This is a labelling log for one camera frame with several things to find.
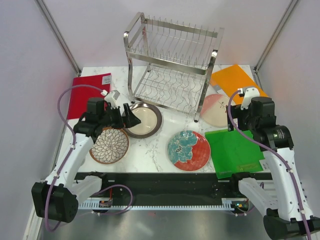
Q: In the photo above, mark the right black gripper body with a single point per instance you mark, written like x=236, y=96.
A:
x=243, y=116

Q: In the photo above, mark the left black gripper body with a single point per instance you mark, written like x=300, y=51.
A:
x=112, y=118

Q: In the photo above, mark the brown rimmed cream plate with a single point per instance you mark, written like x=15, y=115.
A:
x=151, y=120

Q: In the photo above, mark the pink and cream plate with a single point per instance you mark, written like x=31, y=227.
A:
x=214, y=110

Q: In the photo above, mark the white petal pattern plate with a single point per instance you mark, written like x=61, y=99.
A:
x=110, y=147

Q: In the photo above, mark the red and blue floral plate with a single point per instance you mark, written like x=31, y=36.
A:
x=188, y=151

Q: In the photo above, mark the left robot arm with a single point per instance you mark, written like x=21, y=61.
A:
x=57, y=198

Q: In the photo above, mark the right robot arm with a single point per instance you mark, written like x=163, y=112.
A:
x=289, y=215

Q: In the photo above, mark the stainless steel dish rack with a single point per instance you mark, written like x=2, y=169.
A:
x=170, y=64

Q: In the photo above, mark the orange folder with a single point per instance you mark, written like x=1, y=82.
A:
x=232, y=78

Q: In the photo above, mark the green folder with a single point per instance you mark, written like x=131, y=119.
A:
x=232, y=153

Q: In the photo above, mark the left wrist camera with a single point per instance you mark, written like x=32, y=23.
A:
x=111, y=98

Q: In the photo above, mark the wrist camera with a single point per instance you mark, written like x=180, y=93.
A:
x=247, y=93
x=111, y=98

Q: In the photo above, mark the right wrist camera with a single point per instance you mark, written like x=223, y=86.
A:
x=247, y=93

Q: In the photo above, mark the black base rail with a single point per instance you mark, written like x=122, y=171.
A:
x=167, y=188

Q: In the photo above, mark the white cable duct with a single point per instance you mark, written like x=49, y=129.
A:
x=103, y=204

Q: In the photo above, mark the aluminium frame post right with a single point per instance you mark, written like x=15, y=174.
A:
x=277, y=31

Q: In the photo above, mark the aluminium frame post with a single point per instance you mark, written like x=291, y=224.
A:
x=277, y=31
x=58, y=35

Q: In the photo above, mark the aluminium frame post left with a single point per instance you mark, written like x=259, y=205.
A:
x=58, y=35

